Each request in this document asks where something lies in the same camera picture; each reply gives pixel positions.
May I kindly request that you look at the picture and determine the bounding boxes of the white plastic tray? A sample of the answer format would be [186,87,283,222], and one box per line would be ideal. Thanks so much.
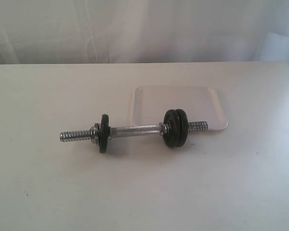
[131,86,228,131]

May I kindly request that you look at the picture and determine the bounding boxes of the chrome threaded dumbbell bar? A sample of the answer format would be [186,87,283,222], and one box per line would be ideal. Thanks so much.
[60,121,209,145]

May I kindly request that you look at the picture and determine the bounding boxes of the white background curtain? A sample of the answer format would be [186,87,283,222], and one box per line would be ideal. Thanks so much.
[0,0,289,64]

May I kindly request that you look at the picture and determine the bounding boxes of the black weight plate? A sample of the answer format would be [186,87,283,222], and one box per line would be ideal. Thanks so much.
[98,114,111,154]
[163,109,181,148]
[176,109,188,148]

